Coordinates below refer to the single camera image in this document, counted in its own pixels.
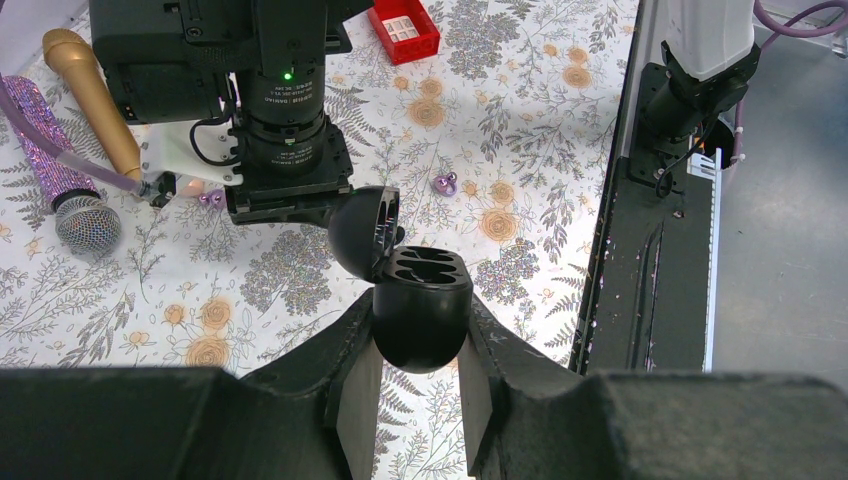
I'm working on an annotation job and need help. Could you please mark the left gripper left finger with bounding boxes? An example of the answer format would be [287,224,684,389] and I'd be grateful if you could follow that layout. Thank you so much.
[1,292,382,479]

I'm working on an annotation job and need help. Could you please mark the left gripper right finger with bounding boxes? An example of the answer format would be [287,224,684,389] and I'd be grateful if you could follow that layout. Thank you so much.
[458,299,847,479]

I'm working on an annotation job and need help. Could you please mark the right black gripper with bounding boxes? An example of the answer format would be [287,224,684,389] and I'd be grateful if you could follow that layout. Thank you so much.
[225,122,353,227]

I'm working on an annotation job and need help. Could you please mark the black earbud charging case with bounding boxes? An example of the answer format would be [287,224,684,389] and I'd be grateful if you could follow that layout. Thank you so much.
[327,186,473,374]

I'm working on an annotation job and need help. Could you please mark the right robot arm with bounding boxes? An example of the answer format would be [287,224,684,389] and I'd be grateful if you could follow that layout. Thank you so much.
[89,0,369,227]

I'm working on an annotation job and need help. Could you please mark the purple earbuds near front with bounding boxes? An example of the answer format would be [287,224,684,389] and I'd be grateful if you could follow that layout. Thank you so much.
[431,172,458,197]

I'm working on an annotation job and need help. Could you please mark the purple earbud near microphones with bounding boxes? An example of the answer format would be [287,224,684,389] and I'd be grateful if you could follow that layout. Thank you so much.
[197,189,227,210]

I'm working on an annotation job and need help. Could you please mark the red plastic box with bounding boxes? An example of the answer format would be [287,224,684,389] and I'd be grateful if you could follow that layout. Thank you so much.
[367,0,441,65]

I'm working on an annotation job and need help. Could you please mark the floral patterned table mat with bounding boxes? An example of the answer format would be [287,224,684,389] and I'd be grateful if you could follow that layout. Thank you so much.
[0,0,641,480]

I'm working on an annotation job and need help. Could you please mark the purple glitter microphone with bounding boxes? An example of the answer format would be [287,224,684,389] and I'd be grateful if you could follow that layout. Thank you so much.
[2,75,122,257]

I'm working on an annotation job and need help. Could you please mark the gold microphone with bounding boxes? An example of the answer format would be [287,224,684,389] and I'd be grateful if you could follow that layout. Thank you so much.
[42,28,141,180]

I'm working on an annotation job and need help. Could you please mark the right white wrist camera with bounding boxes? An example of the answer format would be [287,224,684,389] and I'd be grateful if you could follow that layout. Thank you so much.
[140,121,244,198]

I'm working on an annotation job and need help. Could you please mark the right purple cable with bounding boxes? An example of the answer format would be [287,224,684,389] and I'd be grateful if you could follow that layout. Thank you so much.
[0,72,160,200]

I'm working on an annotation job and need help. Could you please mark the purple cable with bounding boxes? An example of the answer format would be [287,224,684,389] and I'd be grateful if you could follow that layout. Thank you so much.
[725,0,848,170]
[0,72,160,200]

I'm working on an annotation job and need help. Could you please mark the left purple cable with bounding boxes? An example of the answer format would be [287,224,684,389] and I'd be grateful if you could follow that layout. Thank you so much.
[725,0,848,170]

